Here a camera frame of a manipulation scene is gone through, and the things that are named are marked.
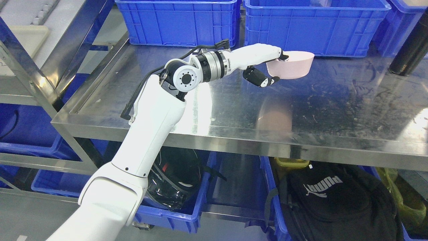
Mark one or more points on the yellow green plastic bag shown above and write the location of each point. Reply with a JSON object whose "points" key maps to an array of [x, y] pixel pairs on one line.
{"points": [[412, 207]]}

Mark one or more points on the blue crate top middle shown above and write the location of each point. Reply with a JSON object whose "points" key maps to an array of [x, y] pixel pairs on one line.
{"points": [[344, 29]]}

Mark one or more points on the blue bin holding backpack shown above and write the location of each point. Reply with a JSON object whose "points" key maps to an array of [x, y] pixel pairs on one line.
{"points": [[277, 214]]}

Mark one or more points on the blue crate top left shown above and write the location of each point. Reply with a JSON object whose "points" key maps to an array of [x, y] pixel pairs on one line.
{"points": [[180, 22]]}

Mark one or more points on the blue crate top right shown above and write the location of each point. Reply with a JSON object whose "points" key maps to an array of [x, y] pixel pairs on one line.
{"points": [[397, 25]]}

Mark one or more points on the blue bin lower left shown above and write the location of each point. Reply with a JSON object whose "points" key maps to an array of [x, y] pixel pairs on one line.
{"points": [[59, 183]]}

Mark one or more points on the stainless steel shelf table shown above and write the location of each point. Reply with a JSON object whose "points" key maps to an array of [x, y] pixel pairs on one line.
{"points": [[346, 110]]}

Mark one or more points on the black cylinder bottle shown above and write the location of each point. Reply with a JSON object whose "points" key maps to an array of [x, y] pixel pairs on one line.
{"points": [[413, 50]]}

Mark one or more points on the black puma backpack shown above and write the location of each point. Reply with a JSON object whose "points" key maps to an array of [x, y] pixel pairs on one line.
{"points": [[334, 207]]}

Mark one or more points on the cream plastic tray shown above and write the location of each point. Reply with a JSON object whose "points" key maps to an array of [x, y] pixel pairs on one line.
{"points": [[31, 37]]}

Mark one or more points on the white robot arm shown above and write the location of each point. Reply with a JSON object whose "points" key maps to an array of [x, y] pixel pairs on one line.
{"points": [[112, 195]]}

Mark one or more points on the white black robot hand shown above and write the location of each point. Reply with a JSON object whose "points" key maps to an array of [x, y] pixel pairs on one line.
{"points": [[245, 58]]}

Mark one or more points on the blue bin holding helmet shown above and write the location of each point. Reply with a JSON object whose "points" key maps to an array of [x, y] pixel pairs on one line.
{"points": [[186, 219]]}

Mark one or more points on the pink ikea bowl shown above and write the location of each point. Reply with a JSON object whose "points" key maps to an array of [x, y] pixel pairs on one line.
{"points": [[296, 66]]}

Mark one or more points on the black helmet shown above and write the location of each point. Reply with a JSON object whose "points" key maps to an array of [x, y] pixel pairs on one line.
{"points": [[176, 176]]}

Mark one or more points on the steel shelf rack left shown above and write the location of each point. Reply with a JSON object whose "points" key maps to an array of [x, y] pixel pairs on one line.
{"points": [[33, 91]]}

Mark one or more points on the blue crate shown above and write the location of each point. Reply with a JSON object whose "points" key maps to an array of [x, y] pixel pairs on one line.
{"points": [[344, 29], [180, 22], [397, 25]]}

